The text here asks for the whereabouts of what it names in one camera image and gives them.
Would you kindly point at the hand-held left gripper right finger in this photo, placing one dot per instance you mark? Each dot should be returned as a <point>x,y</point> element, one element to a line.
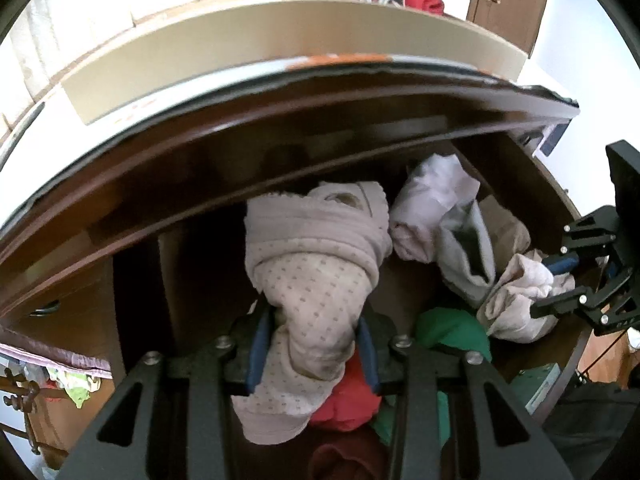
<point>368,357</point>

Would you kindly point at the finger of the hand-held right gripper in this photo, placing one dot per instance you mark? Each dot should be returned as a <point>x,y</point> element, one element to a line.
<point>562,262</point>
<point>565,302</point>

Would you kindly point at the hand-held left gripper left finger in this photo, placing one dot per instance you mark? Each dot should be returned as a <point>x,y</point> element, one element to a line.
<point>257,352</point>

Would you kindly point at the red sock roll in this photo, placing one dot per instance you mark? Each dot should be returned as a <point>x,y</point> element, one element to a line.
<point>345,400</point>

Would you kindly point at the cream sock roll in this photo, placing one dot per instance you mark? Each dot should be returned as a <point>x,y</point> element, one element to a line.
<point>515,300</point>

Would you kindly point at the wooden desk drawer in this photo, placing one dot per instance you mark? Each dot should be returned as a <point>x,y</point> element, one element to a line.
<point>405,295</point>

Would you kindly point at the green underwear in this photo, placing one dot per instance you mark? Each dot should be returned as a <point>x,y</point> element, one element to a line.
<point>450,332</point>

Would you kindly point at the beige dotted sock roll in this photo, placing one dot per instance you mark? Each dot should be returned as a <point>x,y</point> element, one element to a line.
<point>310,270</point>

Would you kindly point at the dark red underwear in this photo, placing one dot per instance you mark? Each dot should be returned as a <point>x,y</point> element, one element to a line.
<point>345,460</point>

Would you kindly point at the whitish pink underwear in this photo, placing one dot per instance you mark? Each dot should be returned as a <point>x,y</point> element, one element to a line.
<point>430,200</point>

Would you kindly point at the bright red underwear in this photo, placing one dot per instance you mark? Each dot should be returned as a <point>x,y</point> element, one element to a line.
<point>425,0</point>

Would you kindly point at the shallow cardboard tray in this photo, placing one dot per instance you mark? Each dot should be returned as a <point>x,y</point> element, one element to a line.
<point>300,35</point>

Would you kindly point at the closed wooden side drawer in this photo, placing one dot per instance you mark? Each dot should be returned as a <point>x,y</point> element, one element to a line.
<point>60,290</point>

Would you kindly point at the teal cardboard box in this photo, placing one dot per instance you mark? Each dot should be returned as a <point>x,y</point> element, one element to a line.
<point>537,387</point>

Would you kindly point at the person's dark clothing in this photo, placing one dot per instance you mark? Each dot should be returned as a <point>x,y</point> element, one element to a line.
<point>595,435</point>

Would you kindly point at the green yellow printed cloth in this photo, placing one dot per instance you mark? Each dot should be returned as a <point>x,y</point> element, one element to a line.
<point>75,385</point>

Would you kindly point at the pink trimmed bedding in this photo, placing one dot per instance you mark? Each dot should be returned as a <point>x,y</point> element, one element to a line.
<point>60,357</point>

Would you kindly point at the dark wooden desk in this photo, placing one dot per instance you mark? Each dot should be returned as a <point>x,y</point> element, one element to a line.
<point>200,160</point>

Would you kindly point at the ornate wooden bed frame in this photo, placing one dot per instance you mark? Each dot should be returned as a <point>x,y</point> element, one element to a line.
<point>22,400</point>

